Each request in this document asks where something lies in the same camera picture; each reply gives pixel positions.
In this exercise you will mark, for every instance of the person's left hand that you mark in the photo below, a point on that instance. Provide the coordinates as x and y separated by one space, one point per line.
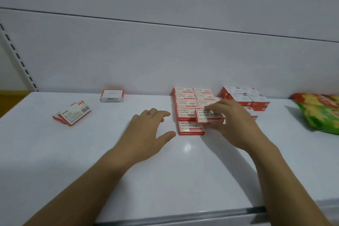
144 135

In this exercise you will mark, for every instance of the person's right hand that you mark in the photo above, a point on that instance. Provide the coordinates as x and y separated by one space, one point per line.
238 127

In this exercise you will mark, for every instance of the person's right thumb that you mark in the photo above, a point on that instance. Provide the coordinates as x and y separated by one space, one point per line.
215 127

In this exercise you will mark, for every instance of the person's left middle finger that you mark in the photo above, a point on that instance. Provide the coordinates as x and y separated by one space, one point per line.
153 113

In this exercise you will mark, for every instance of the person's left thumb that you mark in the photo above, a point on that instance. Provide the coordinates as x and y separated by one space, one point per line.
166 138

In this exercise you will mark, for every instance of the person's left little finger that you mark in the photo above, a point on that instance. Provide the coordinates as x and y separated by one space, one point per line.
135 118

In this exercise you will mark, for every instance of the red white staple box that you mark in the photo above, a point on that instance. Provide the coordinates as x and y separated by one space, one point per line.
78 112
112 95
57 117
206 116

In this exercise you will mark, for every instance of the person's left forearm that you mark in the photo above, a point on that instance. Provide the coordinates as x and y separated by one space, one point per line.
87 188

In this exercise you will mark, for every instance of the person's right forearm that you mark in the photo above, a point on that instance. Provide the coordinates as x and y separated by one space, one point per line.
283 183

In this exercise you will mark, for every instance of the rows of red staple boxes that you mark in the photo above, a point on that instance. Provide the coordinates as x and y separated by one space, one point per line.
189 127

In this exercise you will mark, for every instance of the pile of small white boxes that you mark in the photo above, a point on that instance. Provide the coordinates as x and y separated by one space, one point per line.
254 98

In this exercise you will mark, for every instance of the green snack bag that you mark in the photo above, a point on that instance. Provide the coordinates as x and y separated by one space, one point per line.
320 113

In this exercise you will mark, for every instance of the white slotted shelf upright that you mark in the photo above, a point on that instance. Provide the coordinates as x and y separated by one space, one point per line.
18 59

